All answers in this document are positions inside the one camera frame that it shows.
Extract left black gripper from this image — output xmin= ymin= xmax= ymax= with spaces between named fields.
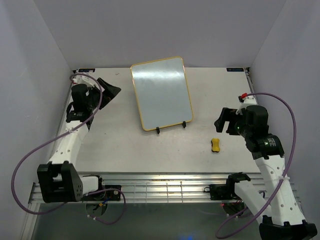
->
xmin=87 ymin=78 xmax=122 ymax=111

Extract yellow black eraser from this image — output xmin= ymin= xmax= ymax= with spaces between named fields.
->
xmin=211 ymin=138 xmax=221 ymax=153

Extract yellow framed whiteboard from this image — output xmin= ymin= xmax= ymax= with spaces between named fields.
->
xmin=130 ymin=56 xmax=194 ymax=132

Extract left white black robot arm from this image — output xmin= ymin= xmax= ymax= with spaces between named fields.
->
xmin=37 ymin=78 xmax=121 ymax=203

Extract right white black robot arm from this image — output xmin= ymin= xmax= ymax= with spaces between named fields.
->
xmin=214 ymin=105 xmax=318 ymax=240

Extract left blue corner label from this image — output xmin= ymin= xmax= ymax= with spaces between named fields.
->
xmin=77 ymin=68 xmax=96 ymax=73

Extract blue corner label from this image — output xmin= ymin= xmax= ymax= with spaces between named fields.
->
xmin=226 ymin=67 xmax=244 ymax=72
xmin=77 ymin=68 xmax=96 ymax=73

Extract right blue corner label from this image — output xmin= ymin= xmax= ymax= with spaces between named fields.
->
xmin=226 ymin=67 xmax=244 ymax=72

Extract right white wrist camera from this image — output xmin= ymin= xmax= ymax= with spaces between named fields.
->
xmin=236 ymin=93 xmax=258 ymax=115

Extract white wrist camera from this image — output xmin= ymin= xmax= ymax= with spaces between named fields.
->
xmin=71 ymin=75 xmax=97 ymax=88
xmin=236 ymin=93 xmax=258 ymax=115

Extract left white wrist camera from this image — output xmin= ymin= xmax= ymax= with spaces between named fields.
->
xmin=71 ymin=75 xmax=97 ymax=88

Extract black wire easel stand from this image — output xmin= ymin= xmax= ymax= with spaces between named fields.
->
xmin=155 ymin=121 xmax=187 ymax=135

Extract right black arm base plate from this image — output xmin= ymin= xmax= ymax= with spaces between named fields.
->
xmin=203 ymin=184 xmax=240 ymax=201

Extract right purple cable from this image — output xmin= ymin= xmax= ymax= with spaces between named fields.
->
xmin=215 ymin=92 xmax=297 ymax=239

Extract aluminium rail frame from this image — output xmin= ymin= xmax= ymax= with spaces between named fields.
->
xmin=27 ymin=172 xmax=301 ymax=205

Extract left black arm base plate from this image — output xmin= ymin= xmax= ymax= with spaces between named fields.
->
xmin=81 ymin=185 xmax=122 ymax=202

